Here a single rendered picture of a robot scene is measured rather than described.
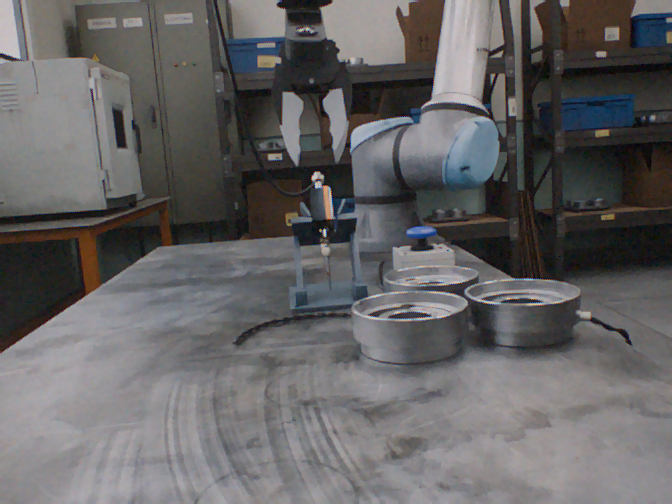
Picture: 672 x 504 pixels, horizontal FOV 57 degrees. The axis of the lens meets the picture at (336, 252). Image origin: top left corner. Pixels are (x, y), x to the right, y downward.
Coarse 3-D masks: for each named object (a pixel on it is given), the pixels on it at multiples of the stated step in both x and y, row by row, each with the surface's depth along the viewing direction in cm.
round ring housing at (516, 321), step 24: (480, 288) 63; (504, 288) 64; (528, 288) 63; (552, 288) 62; (576, 288) 58; (480, 312) 56; (504, 312) 55; (528, 312) 54; (552, 312) 54; (576, 312) 55; (480, 336) 58; (504, 336) 56; (528, 336) 55; (552, 336) 55
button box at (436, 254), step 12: (396, 252) 84; (408, 252) 82; (420, 252) 81; (432, 252) 81; (444, 252) 80; (396, 264) 85; (408, 264) 80; (420, 264) 80; (432, 264) 81; (444, 264) 81
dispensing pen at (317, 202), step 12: (312, 180) 81; (312, 192) 78; (312, 204) 77; (324, 204) 77; (312, 216) 77; (324, 216) 77; (312, 228) 78; (324, 228) 78; (324, 240) 77; (324, 252) 76
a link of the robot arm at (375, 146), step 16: (368, 128) 109; (384, 128) 108; (400, 128) 109; (352, 144) 113; (368, 144) 109; (384, 144) 108; (352, 160) 114; (368, 160) 110; (384, 160) 108; (368, 176) 111; (384, 176) 109; (400, 176) 107; (368, 192) 111; (384, 192) 110; (400, 192) 111
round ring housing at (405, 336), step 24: (360, 312) 59; (408, 312) 59; (432, 312) 58; (456, 312) 53; (360, 336) 55; (384, 336) 53; (408, 336) 52; (432, 336) 52; (456, 336) 53; (384, 360) 54; (408, 360) 53; (432, 360) 53
